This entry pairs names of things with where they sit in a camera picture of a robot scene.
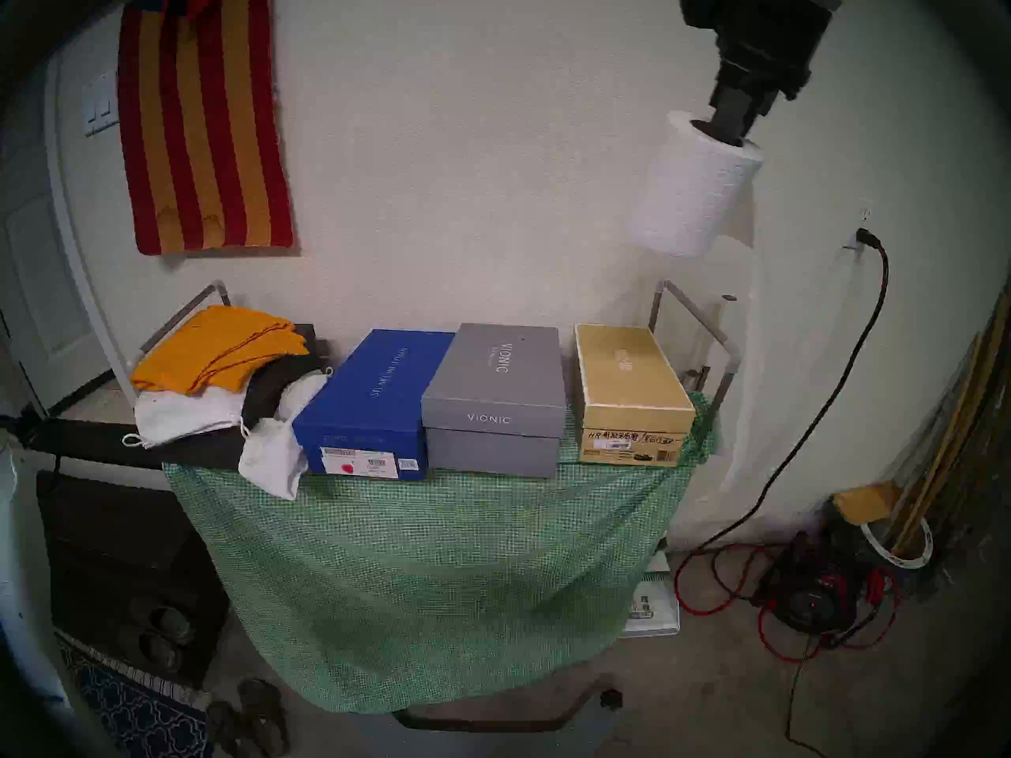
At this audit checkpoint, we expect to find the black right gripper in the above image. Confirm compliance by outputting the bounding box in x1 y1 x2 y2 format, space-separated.
708 0 834 146

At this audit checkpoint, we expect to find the white toilet paper roll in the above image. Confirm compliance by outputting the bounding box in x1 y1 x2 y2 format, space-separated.
628 111 765 493

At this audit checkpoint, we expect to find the green gingham cloth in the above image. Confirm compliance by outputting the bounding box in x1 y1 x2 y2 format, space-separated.
163 393 716 714

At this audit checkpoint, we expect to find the grey metal shoe rack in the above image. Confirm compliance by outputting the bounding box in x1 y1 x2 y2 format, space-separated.
126 279 743 449

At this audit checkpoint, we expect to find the white crumpled cloth bag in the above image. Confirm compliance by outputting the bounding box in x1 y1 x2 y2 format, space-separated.
239 370 333 501

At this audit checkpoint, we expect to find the tan flat box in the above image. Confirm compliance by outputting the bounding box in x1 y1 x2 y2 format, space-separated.
574 324 697 467

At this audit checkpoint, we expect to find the grey flat box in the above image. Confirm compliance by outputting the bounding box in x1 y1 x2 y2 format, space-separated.
421 324 568 478

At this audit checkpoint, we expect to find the leaning wooden sticks bundle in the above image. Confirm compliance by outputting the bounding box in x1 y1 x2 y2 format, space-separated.
885 291 1011 556

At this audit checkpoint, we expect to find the tan dustpan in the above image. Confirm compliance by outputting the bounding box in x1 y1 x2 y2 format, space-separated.
833 484 901 526

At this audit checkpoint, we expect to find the blue bucket white rim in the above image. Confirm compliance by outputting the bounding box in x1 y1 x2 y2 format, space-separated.
829 512 937 584

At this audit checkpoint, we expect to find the blue flat box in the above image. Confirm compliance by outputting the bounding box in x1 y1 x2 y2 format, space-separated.
292 329 455 481

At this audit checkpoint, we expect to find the white labelled flat box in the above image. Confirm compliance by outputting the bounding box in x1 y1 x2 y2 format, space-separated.
624 551 680 637

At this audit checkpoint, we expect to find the red orange striped rug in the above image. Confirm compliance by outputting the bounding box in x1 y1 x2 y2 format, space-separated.
117 0 295 257

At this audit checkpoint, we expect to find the dark brown storage box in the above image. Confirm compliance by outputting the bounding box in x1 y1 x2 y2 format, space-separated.
170 325 329 471

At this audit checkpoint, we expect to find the orange folded towel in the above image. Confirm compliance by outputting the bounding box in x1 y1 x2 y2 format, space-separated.
130 306 310 396

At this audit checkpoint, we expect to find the white panel door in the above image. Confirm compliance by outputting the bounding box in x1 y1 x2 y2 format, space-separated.
0 54 111 418

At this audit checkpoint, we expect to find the black doorstep mat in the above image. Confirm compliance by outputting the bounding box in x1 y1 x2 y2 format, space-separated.
28 415 171 469

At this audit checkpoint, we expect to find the grey slipper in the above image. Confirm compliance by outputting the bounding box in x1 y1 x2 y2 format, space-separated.
117 626 182 676
130 597 194 647

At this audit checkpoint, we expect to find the dark brown wooden step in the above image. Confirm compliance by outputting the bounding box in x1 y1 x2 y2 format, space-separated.
36 468 230 686

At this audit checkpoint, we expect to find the blue patterned rug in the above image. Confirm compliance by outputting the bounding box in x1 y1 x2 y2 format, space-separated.
59 634 216 758

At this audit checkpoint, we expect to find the white wall outlet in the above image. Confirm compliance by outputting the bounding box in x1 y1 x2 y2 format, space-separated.
844 204 876 252

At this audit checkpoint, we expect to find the black red power cord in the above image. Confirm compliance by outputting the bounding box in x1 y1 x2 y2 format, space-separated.
674 227 900 662

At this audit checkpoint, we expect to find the black red cable reel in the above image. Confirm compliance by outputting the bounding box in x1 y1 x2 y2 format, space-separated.
758 531 858 635

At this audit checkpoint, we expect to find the white light switch plate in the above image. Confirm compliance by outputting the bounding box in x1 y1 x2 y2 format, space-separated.
82 71 121 137

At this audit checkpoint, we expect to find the grey robot base frame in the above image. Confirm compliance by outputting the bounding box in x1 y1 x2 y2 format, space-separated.
348 674 625 758

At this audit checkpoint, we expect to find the olive strap sandal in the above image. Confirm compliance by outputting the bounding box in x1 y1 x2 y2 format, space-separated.
205 701 254 758
237 678 290 757

